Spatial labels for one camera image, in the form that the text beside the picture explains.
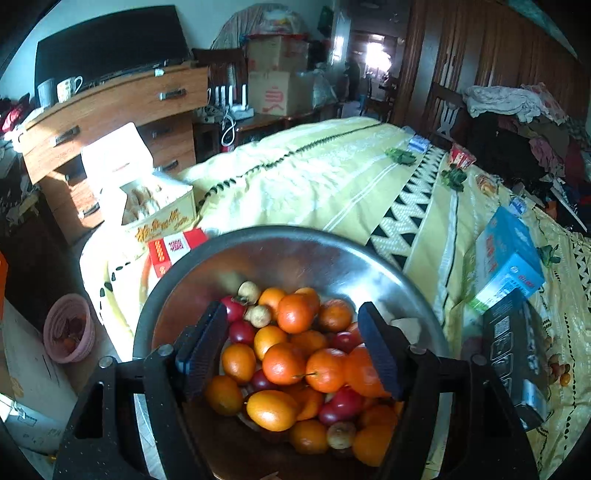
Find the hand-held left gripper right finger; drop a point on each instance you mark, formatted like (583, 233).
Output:
(381, 353)

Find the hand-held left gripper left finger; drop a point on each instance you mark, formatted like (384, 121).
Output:
(203, 357)

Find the large orange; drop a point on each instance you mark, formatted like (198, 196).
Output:
(362, 374)

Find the pile of small oranges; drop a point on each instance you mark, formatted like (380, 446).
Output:
(288, 364)

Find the metal bowl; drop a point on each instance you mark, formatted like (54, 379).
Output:
(286, 263)

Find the red flat box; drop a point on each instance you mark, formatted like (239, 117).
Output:
(178, 247)

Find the black carton box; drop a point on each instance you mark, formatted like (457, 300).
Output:
(517, 355)

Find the pink plastic basket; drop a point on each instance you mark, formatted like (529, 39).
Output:
(69, 330)

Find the yellow pastry box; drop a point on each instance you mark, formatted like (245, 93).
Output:
(161, 221)

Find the blue carton box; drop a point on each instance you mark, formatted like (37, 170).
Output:
(508, 258)

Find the white cardboard box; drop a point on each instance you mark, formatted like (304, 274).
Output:
(32, 387)

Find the green snack packet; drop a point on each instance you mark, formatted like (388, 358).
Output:
(400, 156)
(453, 179)

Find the orange snack packet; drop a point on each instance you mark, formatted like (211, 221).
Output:
(487, 185)

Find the small blue white packet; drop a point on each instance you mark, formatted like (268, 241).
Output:
(518, 205)

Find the blue snack packet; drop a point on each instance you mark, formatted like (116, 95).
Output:
(419, 143)

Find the red snack packet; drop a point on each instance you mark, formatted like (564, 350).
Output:
(461, 155)

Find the dark wooden side table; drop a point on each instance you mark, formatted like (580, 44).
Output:
(268, 127)

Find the white power strip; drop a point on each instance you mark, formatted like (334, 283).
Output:
(211, 114)

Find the wooden chair with cutout back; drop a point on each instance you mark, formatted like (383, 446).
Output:
(448, 115)

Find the white router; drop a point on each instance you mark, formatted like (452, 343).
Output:
(231, 104)

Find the wooden dresser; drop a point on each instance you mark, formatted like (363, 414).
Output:
(115, 115)

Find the pile of clothes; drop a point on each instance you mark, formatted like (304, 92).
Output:
(517, 134)

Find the printed plastic bag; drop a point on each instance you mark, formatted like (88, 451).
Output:
(326, 90)

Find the cardboard box with red print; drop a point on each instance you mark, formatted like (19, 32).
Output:
(277, 94)

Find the dark wooden chair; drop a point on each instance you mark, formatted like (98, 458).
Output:
(221, 67)

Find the white dotted mug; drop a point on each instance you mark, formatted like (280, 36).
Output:
(67, 90)

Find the heap of dark clothes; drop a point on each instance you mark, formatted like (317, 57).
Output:
(14, 115)

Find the grey cup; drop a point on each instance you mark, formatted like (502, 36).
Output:
(46, 92)

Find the plain cardboard box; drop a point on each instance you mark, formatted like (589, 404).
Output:
(277, 53)

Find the brown wooden wardrobe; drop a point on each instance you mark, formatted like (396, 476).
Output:
(461, 46)

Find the black television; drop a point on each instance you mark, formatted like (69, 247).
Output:
(111, 46)

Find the heap of plastic bags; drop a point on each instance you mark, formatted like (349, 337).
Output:
(263, 23)

